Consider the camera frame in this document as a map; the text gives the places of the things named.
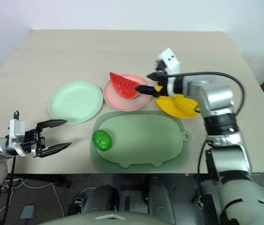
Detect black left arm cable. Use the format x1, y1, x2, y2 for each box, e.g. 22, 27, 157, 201
4, 109, 21, 225

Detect light green plate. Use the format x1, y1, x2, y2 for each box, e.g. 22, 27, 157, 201
47, 81, 104, 125

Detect pale robot torso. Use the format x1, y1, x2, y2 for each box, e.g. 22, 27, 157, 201
37, 207, 177, 225

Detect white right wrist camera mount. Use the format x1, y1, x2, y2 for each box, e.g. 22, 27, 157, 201
157, 48, 182, 97

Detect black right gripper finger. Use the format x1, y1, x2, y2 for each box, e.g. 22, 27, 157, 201
135, 85, 161, 97
146, 72, 168, 81

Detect dark grey rounded shape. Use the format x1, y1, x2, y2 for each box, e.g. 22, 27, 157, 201
144, 176, 177, 225
81, 184, 120, 214

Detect yellow plate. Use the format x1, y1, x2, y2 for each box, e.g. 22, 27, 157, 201
154, 92, 202, 119

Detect pink plate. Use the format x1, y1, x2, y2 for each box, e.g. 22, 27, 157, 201
103, 73, 152, 112

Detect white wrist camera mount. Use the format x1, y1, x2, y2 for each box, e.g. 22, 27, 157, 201
157, 48, 182, 97
7, 118, 28, 157

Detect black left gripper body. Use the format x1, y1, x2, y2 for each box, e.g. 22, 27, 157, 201
21, 127, 46, 158

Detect red watermelon slice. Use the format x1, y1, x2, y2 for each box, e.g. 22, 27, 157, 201
109, 71, 142, 100

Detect green pig-shaped mat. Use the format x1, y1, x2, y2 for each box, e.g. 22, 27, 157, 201
90, 111, 191, 171

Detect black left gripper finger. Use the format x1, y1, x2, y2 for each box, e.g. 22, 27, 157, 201
36, 119, 68, 132
39, 142, 73, 158

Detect small grey floor box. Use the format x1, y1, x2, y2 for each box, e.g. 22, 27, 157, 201
20, 204, 36, 219

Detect shiny green pepper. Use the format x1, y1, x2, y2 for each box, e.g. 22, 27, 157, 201
92, 129, 113, 151

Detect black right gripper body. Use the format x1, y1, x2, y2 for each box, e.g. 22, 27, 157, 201
155, 59, 170, 97

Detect yellow banana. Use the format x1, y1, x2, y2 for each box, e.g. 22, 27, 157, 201
174, 93, 202, 115

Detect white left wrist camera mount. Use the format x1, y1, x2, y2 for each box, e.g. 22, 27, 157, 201
7, 118, 28, 157

